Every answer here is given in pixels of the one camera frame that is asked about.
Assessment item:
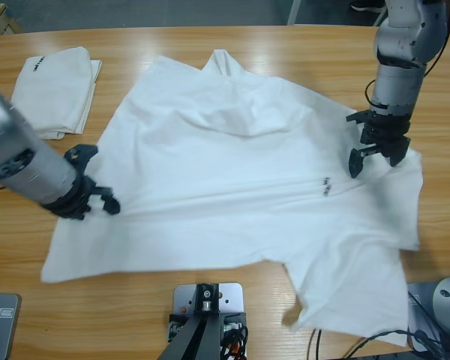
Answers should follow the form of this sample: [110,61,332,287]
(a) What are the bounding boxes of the black shoe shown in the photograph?
[350,0,388,14]

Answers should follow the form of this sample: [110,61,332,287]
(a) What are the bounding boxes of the white t-shirt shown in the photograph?
[40,48,425,348]
[10,46,103,142]

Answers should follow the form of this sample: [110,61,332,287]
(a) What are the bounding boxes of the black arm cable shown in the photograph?
[364,14,450,112]

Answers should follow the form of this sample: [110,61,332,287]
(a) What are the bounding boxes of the wooden pallet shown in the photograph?
[0,3,23,37]

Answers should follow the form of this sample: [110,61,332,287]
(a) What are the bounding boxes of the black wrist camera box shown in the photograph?
[345,109,372,127]
[63,144,100,174]

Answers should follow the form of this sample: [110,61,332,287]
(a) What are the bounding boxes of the orange cable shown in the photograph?
[224,333,247,356]

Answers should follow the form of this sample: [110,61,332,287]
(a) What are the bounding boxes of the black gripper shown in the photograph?
[40,174,122,222]
[347,107,413,179]

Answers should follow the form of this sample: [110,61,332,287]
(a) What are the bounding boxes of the long looped black cable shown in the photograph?
[307,326,323,360]

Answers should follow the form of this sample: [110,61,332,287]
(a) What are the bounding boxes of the white metal table leg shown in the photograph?
[373,7,390,27]
[286,0,305,26]

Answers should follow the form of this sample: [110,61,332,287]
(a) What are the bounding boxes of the grey base plate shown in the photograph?
[0,292,23,360]
[406,280,450,353]

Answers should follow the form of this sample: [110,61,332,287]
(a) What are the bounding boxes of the black base plug cable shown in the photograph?
[343,328,450,360]

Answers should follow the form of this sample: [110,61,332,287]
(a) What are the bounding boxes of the folded white T-shirt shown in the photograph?
[10,46,103,142]

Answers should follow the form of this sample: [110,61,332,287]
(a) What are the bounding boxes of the white block with dark post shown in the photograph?
[157,283,248,360]

